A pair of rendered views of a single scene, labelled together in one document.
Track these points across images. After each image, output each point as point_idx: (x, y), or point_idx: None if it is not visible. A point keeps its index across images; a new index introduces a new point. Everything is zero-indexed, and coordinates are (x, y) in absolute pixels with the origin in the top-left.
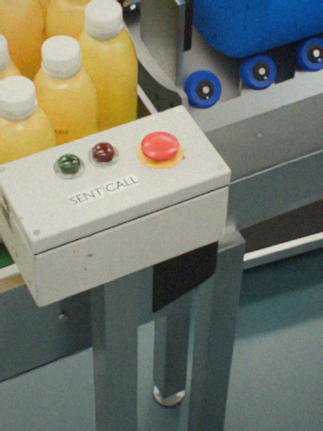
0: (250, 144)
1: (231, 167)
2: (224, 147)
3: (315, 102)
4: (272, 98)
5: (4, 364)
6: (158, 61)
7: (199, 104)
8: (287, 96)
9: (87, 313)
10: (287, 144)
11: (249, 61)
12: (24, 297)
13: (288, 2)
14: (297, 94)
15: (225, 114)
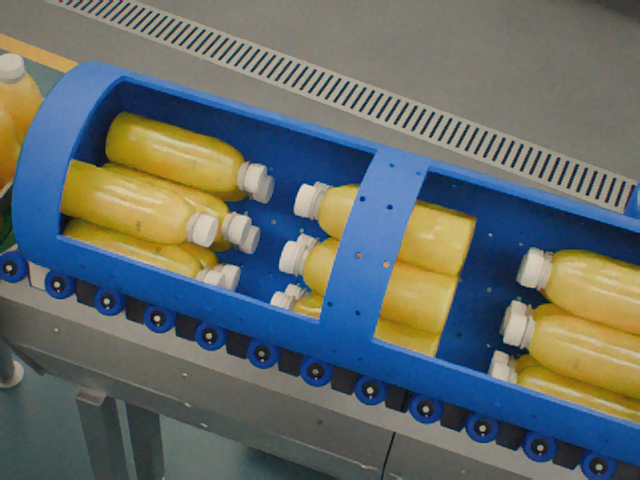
0: (48, 331)
1: (30, 338)
2: (26, 319)
3: (109, 337)
4: (70, 310)
5: None
6: None
7: (0, 275)
8: (82, 317)
9: None
10: (79, 352)
11: (52, 271)
12: None
13: (31, 243)
14: (90, 321)
15: (29, 296)
